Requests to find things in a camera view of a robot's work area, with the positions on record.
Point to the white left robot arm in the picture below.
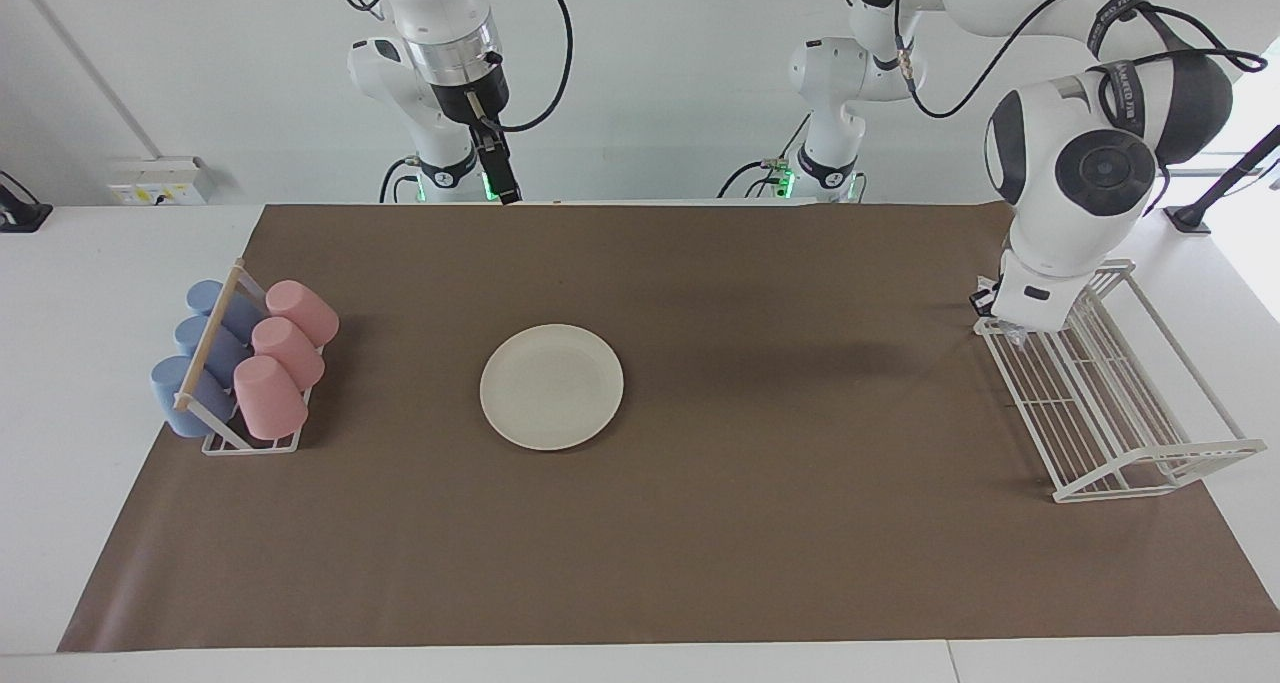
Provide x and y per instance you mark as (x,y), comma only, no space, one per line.
(1060,163)

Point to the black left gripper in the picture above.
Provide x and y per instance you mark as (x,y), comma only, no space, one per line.
(985,295)

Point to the black desk device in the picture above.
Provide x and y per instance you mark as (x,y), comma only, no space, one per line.
(20,213)

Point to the cream round plate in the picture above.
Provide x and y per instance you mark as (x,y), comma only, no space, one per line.
(552,388)

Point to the cup holder rack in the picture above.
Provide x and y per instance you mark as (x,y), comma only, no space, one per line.
(215,328)

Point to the blue plastic cup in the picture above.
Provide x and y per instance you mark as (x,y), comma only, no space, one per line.
(205,295)
(172,393)
(192,335)

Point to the black clamp stand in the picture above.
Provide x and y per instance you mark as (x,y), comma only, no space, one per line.
(1215,188)

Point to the white wall socket box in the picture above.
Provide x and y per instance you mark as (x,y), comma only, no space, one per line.
(160,181)

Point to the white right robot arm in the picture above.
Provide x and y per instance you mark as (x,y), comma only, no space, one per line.
(440,3)

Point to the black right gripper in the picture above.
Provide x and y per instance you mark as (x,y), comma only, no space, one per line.
(470,98)

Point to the pink plastic cup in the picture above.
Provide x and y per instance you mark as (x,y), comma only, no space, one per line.
(290,353)
(268,400)
(302,311)

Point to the brown table mat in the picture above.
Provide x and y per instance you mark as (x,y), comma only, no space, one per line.
(750,543)

